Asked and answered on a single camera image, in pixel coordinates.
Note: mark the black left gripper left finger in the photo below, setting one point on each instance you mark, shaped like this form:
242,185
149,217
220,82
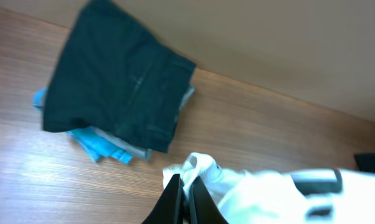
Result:
169,208

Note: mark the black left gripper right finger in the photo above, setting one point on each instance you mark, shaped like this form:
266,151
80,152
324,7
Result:
202,208

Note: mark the white Puma t-shirt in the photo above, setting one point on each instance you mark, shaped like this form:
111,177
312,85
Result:
301,196

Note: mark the folded grey garment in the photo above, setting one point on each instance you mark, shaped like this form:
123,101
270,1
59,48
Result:
150,125

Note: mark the folded blue jeans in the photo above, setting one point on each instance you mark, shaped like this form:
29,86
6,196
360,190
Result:
97,147

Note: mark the folded dark navy garment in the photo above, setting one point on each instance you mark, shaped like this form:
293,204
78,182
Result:
107,64

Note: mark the black garment pile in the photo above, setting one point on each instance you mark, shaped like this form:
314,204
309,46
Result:
365,162

